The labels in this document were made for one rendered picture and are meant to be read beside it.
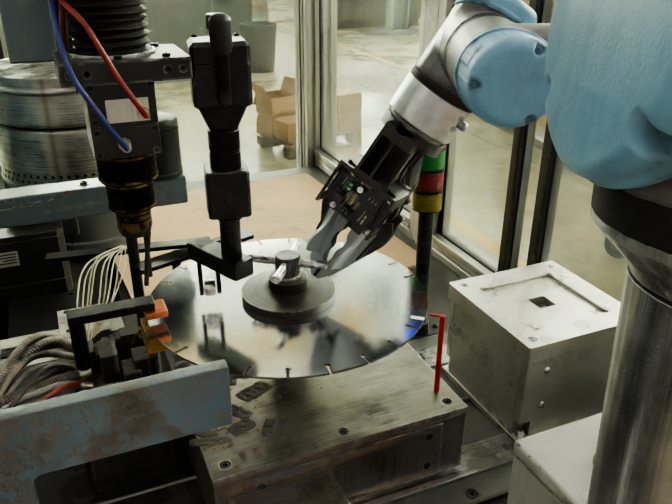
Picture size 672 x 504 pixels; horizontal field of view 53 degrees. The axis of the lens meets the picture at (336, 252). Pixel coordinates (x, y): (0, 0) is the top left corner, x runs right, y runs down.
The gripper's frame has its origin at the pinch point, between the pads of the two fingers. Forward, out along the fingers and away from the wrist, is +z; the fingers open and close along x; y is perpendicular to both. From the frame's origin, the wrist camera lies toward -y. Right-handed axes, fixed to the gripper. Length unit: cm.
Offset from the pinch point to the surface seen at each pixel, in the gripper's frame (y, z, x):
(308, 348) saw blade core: 10.6, 3.5, 5.7
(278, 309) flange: 6.3, 4.7, -0.2
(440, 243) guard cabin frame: -57, 6, 6
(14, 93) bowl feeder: -22, 22, -67
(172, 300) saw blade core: 7.4, 12.4, -11.0
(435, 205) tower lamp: -25.1, -7.5, 4.0
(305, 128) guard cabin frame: -102, 18, -44
